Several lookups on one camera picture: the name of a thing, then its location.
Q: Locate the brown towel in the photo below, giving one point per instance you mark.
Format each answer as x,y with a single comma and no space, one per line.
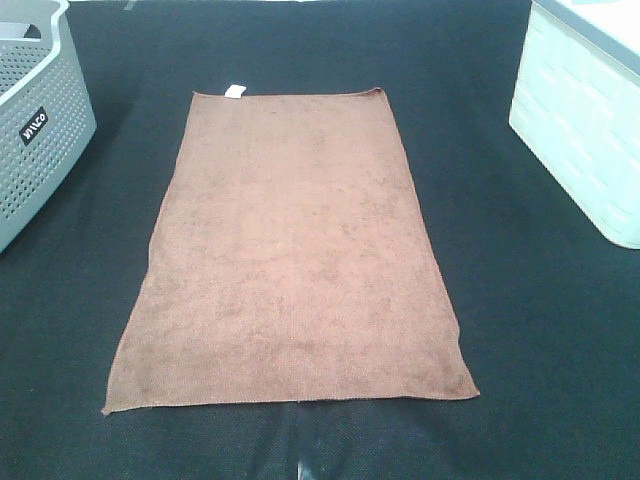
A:
289,262

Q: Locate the grey perforated plastic basket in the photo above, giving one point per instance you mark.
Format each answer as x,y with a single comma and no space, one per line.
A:
47,119

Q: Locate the light green plastic basket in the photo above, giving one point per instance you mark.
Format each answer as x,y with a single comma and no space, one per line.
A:
575,105

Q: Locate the black table cloth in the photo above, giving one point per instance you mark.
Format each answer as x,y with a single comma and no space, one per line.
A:
548,308

